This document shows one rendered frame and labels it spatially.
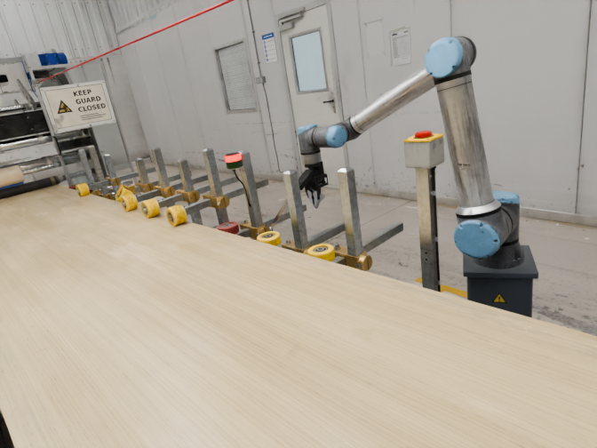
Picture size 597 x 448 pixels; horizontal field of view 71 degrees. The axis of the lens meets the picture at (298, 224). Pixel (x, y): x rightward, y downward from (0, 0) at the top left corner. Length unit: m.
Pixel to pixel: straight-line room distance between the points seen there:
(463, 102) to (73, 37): 9.57
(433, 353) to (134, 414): 0.54
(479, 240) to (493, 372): 0.81
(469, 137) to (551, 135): 2.29
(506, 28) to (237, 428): 3.49
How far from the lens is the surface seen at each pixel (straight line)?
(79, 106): 3.72
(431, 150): 1.03
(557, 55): 3.68
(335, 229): 1.66
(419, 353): 0.82
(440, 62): 1.47
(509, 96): 3.82
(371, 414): 0.71
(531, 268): 1.78
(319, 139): 1.79
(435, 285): 1.19
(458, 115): 1.48
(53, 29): 10.46
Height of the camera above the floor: 1.41
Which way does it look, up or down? 19 degrees down
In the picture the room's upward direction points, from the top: 9 degrees counter-clockwise
